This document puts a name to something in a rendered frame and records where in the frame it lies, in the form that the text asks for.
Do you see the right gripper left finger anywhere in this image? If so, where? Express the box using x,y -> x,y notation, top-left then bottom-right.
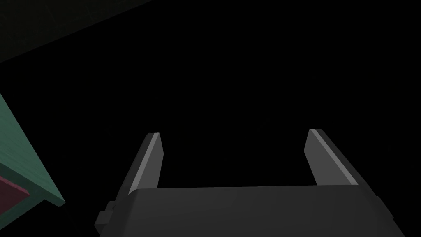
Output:
119,132 -> 164,196

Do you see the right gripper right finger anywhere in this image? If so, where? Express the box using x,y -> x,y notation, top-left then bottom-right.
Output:
304,128 -> 368,186

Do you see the green cabinet with red panel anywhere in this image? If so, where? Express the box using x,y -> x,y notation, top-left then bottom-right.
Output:
0,93 -> 66,224

